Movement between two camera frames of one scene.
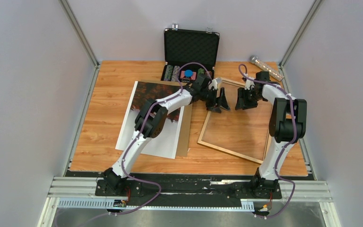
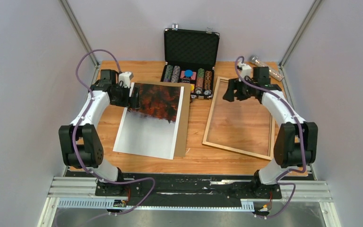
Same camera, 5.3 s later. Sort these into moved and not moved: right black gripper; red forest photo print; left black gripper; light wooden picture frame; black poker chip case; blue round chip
Moved: right black gripper; left black gripper; light wooden picture frame
Not moved: blue round chip; black poker chip case; red forest photo print
